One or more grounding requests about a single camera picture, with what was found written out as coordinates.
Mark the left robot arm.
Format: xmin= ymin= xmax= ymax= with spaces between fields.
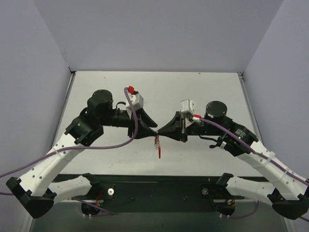
xmin=6 ymin=86 xmax=157 ymax=219

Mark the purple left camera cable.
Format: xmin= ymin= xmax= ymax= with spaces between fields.
xmin=0 ymin=87 xmax=140 ymax=196

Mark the purple camera cable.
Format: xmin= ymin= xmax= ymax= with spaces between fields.
xmin=0 ymin=87 xmax=140 ymax=196
xmin=199 ymin=117 xmax=309 ymax=187

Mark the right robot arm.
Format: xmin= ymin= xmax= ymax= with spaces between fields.
xmin=158 ymin=99 xmax=309 ymax=220

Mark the aluminium frame rail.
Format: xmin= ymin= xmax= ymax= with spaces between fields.
xmin=237 ymin=72 xmax=263 ymax=142

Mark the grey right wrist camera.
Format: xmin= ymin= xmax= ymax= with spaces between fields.
xmin=180 ymin=99 xmax=196 ymax=121

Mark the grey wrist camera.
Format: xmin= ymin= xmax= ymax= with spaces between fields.
xmin=126 ymin=93 xmax=144 ymax=111
xmin=180 ymin=99 xmax=196 ymax=121

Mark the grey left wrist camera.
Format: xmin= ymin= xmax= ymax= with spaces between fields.
xmin=126 ymin=93 xmax=144 ymax=111

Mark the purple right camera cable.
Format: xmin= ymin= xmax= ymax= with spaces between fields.
xmin=199 ymin=117 xmax=309 ymax=187

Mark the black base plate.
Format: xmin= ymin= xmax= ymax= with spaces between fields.
xmin=79 ymin=175 xmax=243 ymax=214

